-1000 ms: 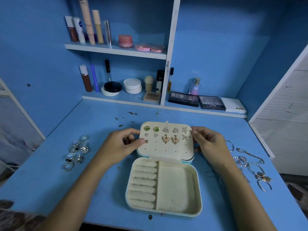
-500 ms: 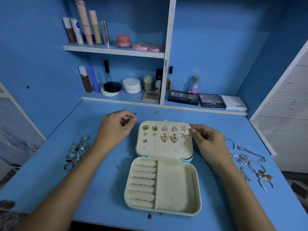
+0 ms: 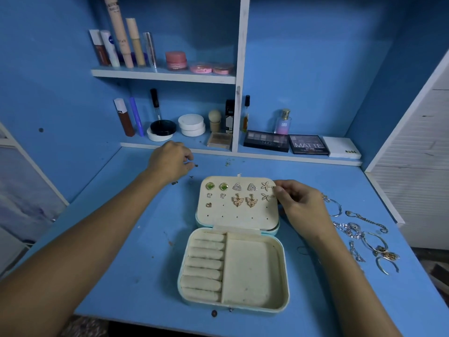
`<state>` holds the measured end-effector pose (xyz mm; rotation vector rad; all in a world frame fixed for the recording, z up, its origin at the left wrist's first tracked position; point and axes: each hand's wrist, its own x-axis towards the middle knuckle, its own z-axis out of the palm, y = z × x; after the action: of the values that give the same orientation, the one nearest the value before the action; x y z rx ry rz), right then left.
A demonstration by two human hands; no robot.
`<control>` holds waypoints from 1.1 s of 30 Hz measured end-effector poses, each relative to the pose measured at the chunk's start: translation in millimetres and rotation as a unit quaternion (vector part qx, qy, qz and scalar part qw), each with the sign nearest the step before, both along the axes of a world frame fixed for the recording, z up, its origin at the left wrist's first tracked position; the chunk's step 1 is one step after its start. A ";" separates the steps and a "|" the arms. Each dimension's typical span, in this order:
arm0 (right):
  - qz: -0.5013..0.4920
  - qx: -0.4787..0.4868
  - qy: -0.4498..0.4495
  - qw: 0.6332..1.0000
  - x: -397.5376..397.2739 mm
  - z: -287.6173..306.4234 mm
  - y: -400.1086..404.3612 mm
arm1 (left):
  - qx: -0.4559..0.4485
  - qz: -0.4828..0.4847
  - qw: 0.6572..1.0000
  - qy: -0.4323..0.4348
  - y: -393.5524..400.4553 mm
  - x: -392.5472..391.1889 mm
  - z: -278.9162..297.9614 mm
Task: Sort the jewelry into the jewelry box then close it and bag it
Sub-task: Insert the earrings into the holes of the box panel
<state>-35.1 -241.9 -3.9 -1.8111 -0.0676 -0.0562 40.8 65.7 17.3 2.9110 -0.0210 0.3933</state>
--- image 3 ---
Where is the person's right forearm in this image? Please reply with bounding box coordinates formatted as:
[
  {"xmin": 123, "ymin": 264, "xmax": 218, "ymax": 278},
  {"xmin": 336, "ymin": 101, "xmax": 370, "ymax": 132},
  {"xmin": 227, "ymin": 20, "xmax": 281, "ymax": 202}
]
[{"xmin": 305, "ymin": 231, "xmax": 401, "ymax": 337}]

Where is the person's right hand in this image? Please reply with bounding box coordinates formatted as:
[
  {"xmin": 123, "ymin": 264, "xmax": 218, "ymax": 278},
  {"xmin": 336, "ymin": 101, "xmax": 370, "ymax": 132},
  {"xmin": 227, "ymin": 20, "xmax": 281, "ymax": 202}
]
[{"xmin": 272, "ymin": 179, "xmax": 337, "ymax": 244}]

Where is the brown lipstick tube white cap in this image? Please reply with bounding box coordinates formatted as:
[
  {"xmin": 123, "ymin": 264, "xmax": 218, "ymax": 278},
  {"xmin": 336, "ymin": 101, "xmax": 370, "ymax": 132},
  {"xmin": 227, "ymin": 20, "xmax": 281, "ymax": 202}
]
[{"xmin": 114, "ymin": 98, "xmax": 136, "ymax": 138}]

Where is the white bowl black inside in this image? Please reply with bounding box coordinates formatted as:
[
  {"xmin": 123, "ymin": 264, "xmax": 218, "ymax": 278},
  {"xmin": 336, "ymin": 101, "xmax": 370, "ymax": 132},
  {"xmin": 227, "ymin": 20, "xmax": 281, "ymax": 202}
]
[{"xmin": 147, "ymin": 120, "xmax": 178, "ymax": 142}]

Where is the white slatted cabinet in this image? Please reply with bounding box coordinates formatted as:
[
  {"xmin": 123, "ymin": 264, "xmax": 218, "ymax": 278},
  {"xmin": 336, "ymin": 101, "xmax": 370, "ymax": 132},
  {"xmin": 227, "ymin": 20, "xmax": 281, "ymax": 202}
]
[{"xmin": 365, "ymin": 49, "xmax": 449, "ymax": 250}]

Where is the dark eyeshadow palette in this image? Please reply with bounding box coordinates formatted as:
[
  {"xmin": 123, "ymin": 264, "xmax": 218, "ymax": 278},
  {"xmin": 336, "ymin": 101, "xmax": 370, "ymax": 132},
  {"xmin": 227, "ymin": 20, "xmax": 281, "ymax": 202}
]
[{"xmin": 243, "ymin": 130, "xmax": 290, "ymax": 153}]

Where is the small pink perfume bottle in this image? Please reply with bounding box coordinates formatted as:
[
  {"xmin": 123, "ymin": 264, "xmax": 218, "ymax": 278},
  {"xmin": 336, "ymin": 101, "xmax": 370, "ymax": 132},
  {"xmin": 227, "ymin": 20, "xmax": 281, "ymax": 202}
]
[{"xmin": 275, "ymin": 109, "xmax": 292, "ymax": 136}]

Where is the blue cosmetic tube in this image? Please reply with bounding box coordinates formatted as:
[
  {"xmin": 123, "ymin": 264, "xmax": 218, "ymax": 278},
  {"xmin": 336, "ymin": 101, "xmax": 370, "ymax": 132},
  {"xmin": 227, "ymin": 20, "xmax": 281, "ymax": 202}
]
[{"xmin": 130, "ymin": 96, "xmax": 145, "ymax": 137}]

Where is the white round cream jar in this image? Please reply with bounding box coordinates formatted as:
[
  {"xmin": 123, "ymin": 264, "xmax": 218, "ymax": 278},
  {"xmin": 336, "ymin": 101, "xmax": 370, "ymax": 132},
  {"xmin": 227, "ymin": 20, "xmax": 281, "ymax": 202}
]
[{"xmin": 177, "ymin": 113, "xmax": 207, "ymax": 138}]

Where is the short beige cosmetic tube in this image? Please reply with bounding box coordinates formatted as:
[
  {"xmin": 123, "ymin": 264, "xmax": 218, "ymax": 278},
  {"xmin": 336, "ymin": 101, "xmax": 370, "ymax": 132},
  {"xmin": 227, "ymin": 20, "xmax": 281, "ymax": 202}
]
[{"xmin": 126, "ymin": 18, "xmax": 147, "ymax": 67}]

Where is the white flat box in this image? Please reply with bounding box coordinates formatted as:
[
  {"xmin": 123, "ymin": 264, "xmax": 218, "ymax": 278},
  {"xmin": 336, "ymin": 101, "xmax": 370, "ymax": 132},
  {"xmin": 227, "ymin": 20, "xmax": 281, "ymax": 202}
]
[{"xmin": 323, "ymin": 137, "xmax": 362, "ymax": 161}]

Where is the person's left forearm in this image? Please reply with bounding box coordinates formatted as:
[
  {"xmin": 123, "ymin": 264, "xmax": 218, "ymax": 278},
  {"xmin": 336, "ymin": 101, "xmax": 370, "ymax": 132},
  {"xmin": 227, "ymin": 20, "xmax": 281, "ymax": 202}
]
[{"xmin": 0, "ymin": 168, "xmax": 166, "ymax": 337}]

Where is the white tube blue label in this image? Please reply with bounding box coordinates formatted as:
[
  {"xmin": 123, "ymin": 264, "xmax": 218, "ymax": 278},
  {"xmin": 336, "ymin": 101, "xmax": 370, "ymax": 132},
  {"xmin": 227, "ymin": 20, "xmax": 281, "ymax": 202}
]
[{"xmin": 100, "ymin": 30, "xmax": 121, "ymax": 68}]

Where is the pink round jar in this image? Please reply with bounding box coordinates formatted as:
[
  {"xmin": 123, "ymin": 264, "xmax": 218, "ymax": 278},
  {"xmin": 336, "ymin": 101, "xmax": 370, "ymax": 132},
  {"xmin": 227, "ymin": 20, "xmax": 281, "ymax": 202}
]
[{"xmin": 166, "ymin": 51, "xmax": 188, "ymax": 71}]

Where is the square brown powder compact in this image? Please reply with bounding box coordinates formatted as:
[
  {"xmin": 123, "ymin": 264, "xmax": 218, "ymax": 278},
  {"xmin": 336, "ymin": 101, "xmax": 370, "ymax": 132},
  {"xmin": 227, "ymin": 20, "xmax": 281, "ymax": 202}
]
[{"xmin": 207, "ymin": 132, "xmax": 233, "ymax": 151}]

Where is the pile of silver bracelets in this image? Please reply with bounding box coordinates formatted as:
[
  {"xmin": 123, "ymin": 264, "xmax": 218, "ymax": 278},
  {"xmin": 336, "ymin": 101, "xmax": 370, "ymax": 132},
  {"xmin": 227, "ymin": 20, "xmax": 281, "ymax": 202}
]
[{"xmin": 319, "ymin": 193, "xmax": 401, "ymax": 277}]

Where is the black cosmetic bottle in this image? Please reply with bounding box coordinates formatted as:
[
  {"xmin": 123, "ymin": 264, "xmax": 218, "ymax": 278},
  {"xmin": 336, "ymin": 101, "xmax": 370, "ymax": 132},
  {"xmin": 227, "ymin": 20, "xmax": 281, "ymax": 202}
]
[{"xmin": 224, "ymin": 100, "xmax": 235, "ymax": 135}]

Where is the white shelf unit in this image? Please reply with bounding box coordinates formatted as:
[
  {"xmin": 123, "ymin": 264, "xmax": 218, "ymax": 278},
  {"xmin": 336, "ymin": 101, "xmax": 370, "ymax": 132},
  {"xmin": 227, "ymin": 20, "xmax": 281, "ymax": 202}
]
[{"xmin": 91, "ymin": 0, "xmax": 363, "ymax": 166}]

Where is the black lettered eyeshadow palette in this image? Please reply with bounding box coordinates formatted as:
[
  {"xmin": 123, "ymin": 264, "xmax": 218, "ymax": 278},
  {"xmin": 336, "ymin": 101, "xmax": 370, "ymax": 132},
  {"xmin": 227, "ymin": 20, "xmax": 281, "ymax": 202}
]
[{"xmin": 289, "ymin": 134, "xmax": 330, "ymax": 156}]

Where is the cream jewellery box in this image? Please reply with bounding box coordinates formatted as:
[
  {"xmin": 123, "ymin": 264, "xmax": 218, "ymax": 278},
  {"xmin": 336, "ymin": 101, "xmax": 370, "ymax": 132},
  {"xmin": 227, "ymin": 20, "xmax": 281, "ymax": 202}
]
[{"xmin": 177, "ymin": 175, "xmax": 290, "ymax": 314}]

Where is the pile of small earrings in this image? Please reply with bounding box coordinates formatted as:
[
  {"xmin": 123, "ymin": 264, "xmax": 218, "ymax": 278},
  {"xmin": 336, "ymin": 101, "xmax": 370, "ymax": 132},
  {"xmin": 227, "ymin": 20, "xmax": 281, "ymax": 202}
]
[{"xmin": 168, "ymin": 161, "xmax": 201, "ymax": 185}]

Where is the tall beige cosmetic tube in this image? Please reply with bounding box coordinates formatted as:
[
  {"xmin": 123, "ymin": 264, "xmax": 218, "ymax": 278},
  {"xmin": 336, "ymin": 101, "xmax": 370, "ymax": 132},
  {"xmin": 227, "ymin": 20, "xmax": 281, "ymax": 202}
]
[{"xmin": 104, "ymin": 0, "xmax": 134, "ymax": 69}]

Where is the beige makeup sponge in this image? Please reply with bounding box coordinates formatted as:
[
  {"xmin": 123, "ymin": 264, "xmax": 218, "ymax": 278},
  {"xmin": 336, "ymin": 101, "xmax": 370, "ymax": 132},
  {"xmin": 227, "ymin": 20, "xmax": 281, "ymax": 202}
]
[{"xmin": 208, "ymin": 110, "xmax": 223, "ymax": 134}]

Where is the white framed marbled panel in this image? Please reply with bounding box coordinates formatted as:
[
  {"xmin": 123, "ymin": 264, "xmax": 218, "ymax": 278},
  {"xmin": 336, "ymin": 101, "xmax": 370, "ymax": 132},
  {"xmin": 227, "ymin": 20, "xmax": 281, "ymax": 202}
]
[{"xmin": 0, "ymin": 121, "xmax": 70, "ymax": 257}]

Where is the black makeup brush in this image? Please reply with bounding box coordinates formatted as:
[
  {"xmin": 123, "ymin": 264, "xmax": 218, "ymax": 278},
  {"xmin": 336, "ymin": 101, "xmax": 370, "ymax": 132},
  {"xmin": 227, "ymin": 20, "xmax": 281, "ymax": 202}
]
[{"xmin": 151, "ymin": 88, "xmax": 162, "ymax": 124}]

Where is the thin dark cosmetic bottle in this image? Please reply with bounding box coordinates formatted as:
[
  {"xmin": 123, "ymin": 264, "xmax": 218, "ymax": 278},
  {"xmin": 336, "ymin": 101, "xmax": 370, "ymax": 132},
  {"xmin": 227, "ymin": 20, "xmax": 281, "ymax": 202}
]
[{"xmin": 242, "ymin": 95, "xmax": 251, "ymax": 133}]

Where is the person's left hand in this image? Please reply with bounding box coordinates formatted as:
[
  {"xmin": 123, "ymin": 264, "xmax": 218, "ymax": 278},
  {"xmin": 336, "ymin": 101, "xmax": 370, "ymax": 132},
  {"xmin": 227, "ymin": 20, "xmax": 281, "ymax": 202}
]
[{"xmin": 145, "ymin": 141, "xmax": 196, "ymax": 185}]

